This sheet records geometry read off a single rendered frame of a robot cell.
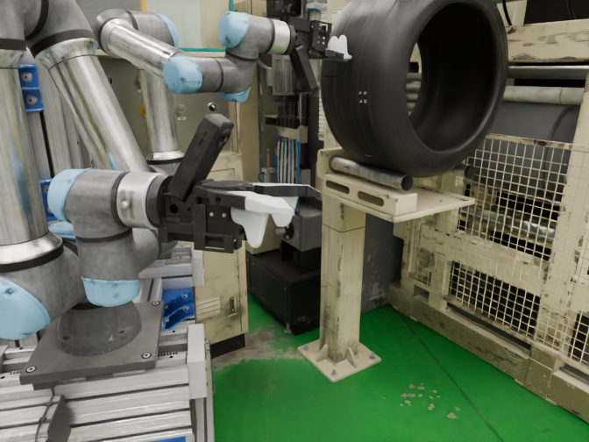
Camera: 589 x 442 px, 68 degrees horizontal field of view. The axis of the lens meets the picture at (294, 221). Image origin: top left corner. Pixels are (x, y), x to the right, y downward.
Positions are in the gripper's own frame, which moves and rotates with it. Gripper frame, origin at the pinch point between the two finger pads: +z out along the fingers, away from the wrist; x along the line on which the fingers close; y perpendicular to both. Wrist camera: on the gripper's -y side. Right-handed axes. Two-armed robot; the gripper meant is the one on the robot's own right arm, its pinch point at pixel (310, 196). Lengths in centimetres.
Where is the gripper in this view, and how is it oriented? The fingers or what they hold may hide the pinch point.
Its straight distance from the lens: 52.8
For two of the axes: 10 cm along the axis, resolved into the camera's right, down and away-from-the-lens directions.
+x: -2.4, 1.8, -9.5
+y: -0.3, 9.8, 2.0
